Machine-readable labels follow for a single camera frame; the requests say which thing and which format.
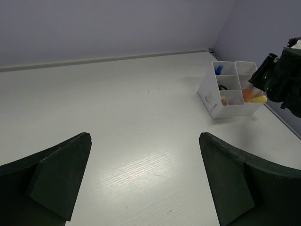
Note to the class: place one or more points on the pink-capped white marker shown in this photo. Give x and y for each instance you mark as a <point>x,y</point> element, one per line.
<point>224,101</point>

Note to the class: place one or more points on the white divided organizer box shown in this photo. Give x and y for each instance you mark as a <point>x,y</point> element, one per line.
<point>234,78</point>

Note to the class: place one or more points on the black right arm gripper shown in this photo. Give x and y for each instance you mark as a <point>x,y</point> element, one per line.
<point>268,76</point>

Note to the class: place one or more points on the fat orange-tipped crayon pencil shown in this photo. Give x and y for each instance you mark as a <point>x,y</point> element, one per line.
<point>248,93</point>

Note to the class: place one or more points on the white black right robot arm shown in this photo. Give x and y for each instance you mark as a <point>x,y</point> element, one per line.
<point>290,66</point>

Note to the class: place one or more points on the yellow highlighter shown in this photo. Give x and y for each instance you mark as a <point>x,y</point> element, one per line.
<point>259,99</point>

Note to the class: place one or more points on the clear spray bottle blue cap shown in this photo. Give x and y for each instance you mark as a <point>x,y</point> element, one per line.
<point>218,70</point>

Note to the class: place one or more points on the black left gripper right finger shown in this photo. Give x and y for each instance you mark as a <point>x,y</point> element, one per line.
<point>248,190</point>

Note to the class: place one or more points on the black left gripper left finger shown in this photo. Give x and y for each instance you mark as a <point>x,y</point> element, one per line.
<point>41,189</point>

